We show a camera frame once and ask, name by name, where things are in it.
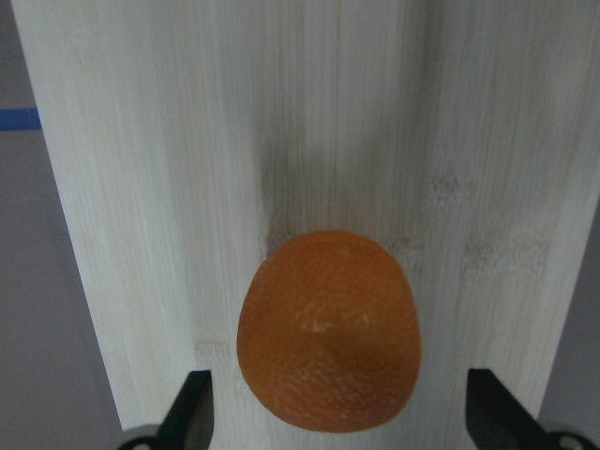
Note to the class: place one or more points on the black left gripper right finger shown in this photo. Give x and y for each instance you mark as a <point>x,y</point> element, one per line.
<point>495,420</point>

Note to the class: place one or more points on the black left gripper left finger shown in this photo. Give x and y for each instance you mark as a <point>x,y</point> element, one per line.
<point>189,423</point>

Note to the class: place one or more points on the orange fruit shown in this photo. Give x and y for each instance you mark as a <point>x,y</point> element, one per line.
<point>328,336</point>

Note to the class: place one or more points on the wooden cutting board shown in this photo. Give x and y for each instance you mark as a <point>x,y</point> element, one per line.
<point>189,139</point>

